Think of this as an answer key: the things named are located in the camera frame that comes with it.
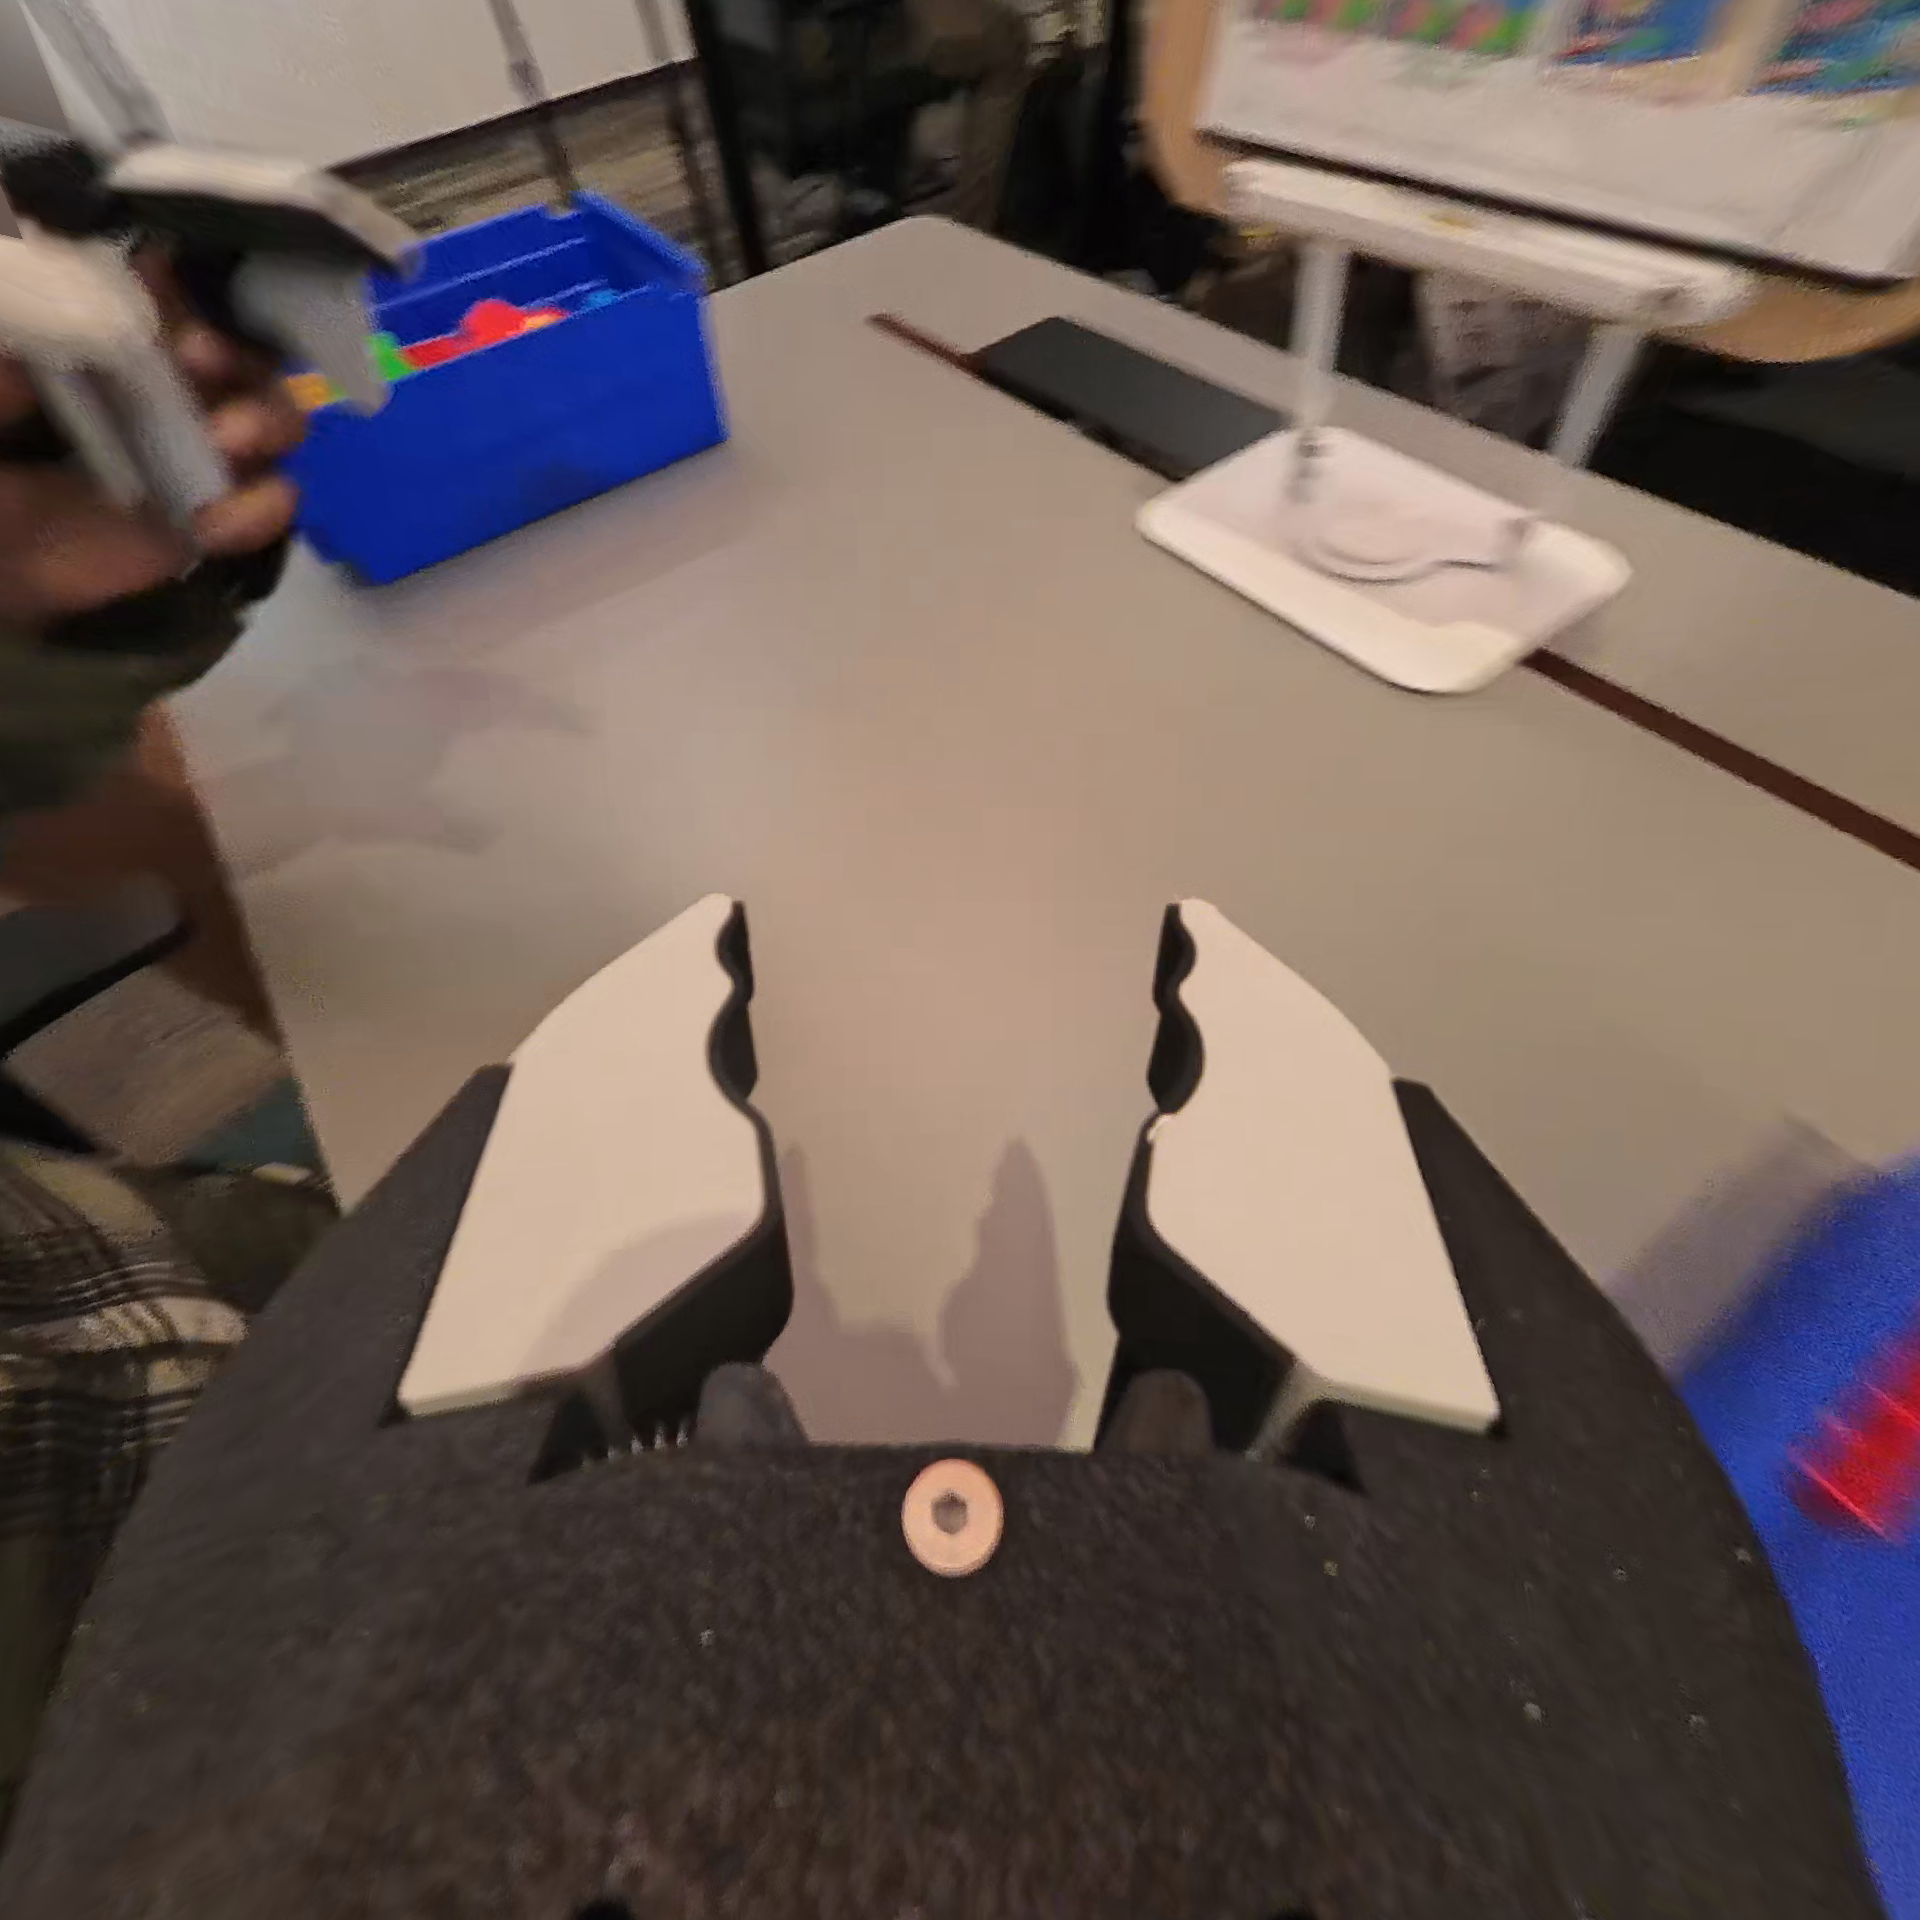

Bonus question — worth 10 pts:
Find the white document stand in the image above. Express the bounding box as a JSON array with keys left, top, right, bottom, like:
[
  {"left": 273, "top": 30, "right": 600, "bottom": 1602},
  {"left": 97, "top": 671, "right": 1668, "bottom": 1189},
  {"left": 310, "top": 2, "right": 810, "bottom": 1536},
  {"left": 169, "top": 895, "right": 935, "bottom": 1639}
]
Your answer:
[{"left": 1137, "top": 158, "right": 1758, "bottom": 696}]

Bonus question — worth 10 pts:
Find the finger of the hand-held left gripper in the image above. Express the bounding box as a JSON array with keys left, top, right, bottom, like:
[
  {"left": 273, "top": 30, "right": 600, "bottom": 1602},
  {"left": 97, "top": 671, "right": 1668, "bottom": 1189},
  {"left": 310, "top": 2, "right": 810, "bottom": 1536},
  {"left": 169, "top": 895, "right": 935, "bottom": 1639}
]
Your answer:
[
  {"left": 224, "top": 255, "right": 399, "bottom": 416},
  {"left": 103, "top": 145, "right": 425, "bottom": 279}
]

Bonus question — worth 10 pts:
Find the wooden pillar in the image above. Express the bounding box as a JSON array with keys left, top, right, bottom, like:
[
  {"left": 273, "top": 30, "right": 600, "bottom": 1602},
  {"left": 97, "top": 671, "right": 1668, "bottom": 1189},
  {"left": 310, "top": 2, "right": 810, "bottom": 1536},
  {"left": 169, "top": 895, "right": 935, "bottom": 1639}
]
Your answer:
[{"left": 142, "top": 717, "right": 291, "bottom": 1040}]

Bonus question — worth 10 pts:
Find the black cable tray cover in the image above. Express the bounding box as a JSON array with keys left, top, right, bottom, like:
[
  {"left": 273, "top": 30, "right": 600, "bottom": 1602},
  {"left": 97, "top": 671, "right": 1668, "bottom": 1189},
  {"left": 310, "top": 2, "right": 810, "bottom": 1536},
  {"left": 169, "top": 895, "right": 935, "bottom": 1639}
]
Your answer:
[{"left": 972, "top": 314, "right": 1292, "bottom": 482}]

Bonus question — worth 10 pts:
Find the black high-back chair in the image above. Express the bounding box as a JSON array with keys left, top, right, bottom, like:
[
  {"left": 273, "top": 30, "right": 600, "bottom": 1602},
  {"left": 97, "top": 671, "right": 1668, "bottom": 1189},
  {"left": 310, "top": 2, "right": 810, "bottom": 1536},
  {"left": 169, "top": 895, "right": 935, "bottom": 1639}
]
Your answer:
[{"left": 691, "top": 0, "right": 1146, "bottom": 280}]

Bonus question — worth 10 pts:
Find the blue plastic bin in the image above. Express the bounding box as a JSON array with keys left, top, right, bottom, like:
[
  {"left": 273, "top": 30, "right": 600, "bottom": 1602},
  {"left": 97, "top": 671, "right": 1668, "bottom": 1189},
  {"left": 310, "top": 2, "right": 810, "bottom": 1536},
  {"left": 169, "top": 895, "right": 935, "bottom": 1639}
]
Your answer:
[
  {"left": 276, "top": 192, "right": 731, "bottom": 586},
  {"left": 1672, "top": 1153, "right": 1920, "bottom": 1920}
]

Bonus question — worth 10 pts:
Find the person's left hand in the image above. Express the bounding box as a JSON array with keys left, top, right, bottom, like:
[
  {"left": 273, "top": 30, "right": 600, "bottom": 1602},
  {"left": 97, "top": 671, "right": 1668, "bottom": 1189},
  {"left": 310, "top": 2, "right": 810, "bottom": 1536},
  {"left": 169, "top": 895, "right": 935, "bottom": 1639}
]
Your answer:
[{"left": 0, "top": 321, "right": 314, "bottom": 633}]

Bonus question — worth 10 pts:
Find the black tripod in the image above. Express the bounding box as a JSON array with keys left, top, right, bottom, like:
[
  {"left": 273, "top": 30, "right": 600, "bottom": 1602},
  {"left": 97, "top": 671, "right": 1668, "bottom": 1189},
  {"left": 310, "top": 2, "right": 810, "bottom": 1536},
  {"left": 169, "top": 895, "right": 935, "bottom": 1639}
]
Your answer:
[{"left": 492, "top": 0, "right": 711, "bottom": 290}]

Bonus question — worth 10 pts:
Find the instruction board on stand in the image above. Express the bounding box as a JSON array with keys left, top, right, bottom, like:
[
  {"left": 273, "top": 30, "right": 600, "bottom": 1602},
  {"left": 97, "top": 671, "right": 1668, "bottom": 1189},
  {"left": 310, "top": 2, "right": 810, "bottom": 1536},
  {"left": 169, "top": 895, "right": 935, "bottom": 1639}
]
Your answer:
[{"left": 1140, "top": 0, "right": 1920, "bottom": 365}]

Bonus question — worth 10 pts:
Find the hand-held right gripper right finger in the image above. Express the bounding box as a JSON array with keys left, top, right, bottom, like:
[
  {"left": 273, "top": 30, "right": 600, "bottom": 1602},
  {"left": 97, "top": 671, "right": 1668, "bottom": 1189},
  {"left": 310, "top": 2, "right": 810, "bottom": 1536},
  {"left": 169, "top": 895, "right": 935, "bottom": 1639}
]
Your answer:
[{"left": 1106, "top": 900, "right": 1505, "bottom": 1455}]

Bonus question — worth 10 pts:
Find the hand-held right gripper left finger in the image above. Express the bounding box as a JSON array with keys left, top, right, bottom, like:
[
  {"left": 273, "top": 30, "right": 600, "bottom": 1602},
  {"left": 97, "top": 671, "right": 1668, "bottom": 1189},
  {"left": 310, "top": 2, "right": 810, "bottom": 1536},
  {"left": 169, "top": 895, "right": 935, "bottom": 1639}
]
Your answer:
[{"left": 393, "top": 895, "right": 793, "bottom": 1448}]

